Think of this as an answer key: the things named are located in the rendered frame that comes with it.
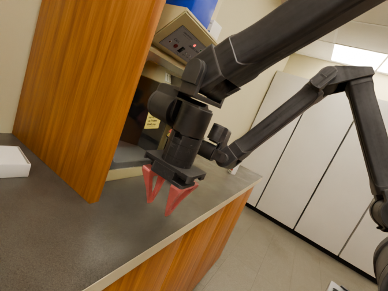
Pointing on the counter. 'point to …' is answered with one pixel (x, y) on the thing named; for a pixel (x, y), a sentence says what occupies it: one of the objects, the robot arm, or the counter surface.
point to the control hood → (181, 15)
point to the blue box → (198, 8)
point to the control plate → (181, 39)
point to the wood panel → (83, 84)
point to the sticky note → (152, 122)
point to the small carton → (214, 29)
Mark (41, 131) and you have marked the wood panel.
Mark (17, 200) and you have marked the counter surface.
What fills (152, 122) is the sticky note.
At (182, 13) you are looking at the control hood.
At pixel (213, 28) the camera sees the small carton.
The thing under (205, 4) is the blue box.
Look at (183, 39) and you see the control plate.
